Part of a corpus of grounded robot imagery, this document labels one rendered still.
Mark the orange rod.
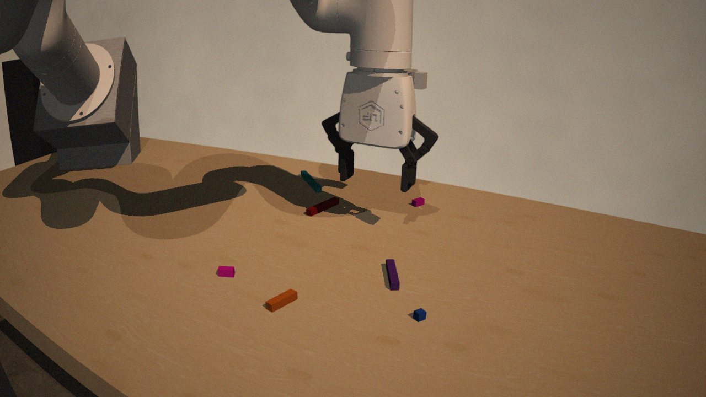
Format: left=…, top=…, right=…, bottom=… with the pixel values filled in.
left=265, top=289, right=297, bottom=313

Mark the dark red rod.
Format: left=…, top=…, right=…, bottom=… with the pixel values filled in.
left=306, top=197, right=339, bottom=216

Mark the turquoise rod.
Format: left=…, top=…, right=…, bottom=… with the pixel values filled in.
left=301, top=170, right=322, bottom=193

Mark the small blue cube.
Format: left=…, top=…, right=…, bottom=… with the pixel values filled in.
left=413, top=308, right=427, bottom=322

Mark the purple rod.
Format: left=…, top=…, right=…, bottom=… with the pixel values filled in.
left=386, top=259, right=400, bottom=291

